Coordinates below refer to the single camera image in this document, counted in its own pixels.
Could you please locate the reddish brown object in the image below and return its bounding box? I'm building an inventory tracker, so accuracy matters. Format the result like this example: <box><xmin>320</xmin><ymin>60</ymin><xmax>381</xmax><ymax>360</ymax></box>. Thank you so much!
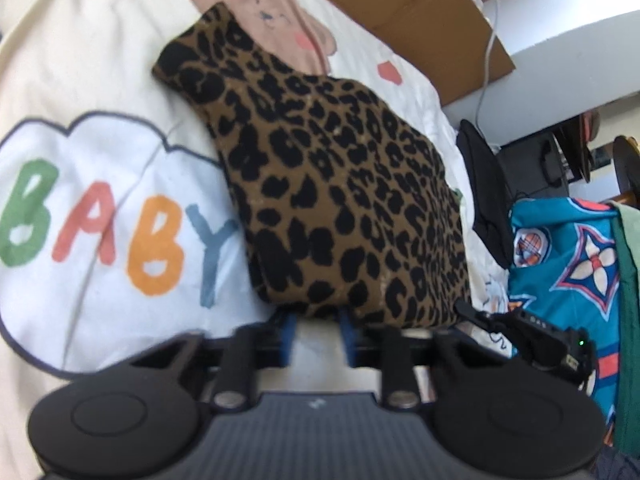
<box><xmin>575</xmin><ymin>110</ymin><xmax>603</xmax><ymax>183</ymax></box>

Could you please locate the teal patterned blanket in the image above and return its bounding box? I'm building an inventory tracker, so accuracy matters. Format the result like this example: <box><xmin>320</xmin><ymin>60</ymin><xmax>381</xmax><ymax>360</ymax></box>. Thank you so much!
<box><xmin>507</xmin><ymin>197</ymin><xmax>626</xmax><ymax>436</ymax></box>

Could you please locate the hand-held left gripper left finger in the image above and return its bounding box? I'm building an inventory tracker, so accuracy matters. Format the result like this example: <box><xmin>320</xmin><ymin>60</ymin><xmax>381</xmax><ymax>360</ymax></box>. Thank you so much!
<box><xmin>120</xmin><ymin>310</ymin><xmax>301</xmax><ymax>409</ymax></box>

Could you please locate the brown cardboard sheet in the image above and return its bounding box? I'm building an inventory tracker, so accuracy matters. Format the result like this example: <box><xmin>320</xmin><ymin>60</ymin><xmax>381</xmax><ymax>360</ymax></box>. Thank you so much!
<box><xmin>277</xmin><ymin>0</ymin><xmax>516</xmax><ymax>107</ymax></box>

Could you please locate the green cloth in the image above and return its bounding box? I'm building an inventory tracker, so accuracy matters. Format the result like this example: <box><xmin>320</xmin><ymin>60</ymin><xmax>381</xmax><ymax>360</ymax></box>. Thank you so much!
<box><xmin>607</xmin><ymin>200</ymin><xmax>640</xmax><ymax>456</ymax></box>

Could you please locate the white cable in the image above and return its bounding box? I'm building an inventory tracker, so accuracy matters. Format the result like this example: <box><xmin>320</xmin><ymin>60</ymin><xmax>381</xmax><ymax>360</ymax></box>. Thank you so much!
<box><xmin>475</xmin><ymin>0</ymin><xmax>501</xmax><ymax>131</ymax></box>

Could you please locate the black folded garment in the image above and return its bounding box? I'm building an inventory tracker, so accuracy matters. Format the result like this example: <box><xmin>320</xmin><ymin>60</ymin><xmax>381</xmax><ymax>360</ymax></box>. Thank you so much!
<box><xmin>456</xmin><ymin>119</ymin><xmax>516</xmax><ymax>268</ymax></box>

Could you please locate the bear printed blanket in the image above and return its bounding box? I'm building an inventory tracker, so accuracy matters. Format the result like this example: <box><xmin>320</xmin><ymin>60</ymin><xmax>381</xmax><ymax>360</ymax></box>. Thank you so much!
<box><xmin>0</xmin><ymin>0</ymin><xmax>511</xmax><ymax>401</ymax></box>

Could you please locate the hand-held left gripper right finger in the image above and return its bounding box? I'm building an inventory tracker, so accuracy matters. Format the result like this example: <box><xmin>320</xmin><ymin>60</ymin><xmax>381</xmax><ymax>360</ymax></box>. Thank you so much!
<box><xmin>339</xmin><ymin>309</ymin><xmax>502</xmax><ymax>410</ymax></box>

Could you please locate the leopard print skirt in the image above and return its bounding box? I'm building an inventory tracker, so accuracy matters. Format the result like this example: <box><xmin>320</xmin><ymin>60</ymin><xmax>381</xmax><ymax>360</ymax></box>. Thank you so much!
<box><xmin>151</xmin><ymin>2</ymin><xmax>472</xmax><ymax>328</ymax></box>

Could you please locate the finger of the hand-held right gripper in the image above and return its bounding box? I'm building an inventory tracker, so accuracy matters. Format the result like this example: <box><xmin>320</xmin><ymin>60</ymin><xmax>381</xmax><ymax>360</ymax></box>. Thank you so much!
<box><xmin>454</xmin><ymin>299</ymin><xmax>522</xmax><ymax>336</ymax></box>

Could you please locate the black suitcase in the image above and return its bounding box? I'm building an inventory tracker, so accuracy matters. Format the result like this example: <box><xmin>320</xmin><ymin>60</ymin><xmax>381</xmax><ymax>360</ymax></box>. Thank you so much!
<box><xmin>497</xmin><ymin>125</ymin><xmax>586</xmax><ymax>201</ymax></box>

